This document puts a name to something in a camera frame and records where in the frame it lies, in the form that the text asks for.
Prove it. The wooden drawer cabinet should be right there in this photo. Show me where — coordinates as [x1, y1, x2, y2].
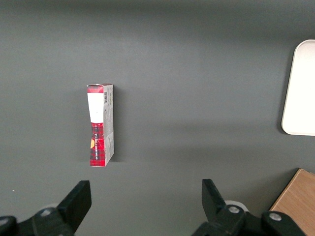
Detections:
[269, 168, 315, 236]

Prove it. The red plaid cardboard box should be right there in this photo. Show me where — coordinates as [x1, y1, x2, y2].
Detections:
[86, 83, 115, 168]

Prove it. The cream plastic tray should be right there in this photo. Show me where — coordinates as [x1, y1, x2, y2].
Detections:
[281, 39, 315, 136]

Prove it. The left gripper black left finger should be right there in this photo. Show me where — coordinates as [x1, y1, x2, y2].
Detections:
[0, 180, 93, 236]

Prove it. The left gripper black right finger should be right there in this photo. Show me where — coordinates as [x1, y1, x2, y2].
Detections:
[191, 178, 306, 236]

